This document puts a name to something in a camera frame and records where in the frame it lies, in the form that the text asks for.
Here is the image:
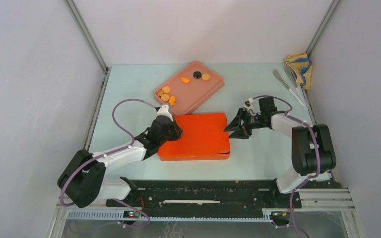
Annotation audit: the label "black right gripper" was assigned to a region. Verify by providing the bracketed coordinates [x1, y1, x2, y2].
[223, 108, 265, 140]

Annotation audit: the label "orange tin lid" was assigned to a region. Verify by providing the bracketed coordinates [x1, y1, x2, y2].
[158, 113, 231, 155]

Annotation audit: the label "metal serving tongs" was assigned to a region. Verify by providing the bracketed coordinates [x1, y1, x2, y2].
[273, 69, 308, 111]

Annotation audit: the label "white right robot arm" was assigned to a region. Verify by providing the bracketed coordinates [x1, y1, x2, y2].
[224, 95, 336, 207]

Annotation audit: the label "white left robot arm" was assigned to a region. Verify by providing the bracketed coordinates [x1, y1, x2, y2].
[57, 116, 183, 208]

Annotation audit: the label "orange cookie tin box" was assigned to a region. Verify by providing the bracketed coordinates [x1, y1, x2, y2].
[158, 151, 230, 161]

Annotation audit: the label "fish shaped orange cookie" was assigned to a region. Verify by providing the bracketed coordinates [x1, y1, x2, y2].
[180, 76, 190, 83]
[168, 96, 177, 106]

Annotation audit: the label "round orange cookie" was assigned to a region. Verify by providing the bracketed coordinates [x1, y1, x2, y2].
[201, 73, 210, 81]
[160, 94, 170, 102]
[162, 86, 171, 94]

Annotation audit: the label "pink cookie tray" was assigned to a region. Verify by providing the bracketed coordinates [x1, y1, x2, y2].
[153, 61, 225, 115]

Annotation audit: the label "black sandwich cookie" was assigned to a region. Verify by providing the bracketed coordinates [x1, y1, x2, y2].
[193, 71, 202, 79]

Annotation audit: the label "yellow blue cloth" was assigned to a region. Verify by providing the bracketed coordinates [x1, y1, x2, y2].
[284, 53, 313, 90]

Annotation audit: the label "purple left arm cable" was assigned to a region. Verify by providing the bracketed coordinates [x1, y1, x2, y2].
[59, 98, 160, 229]

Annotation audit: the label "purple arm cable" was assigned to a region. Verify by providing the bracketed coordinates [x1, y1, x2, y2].
[59, 98, 160, 229]
[251, 95, 321, 238]

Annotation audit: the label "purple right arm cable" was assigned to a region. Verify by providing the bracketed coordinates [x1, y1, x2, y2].
[251, 95, 321, 238]

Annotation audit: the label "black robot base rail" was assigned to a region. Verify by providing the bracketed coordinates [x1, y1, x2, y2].
[105, 177, 342, 219]

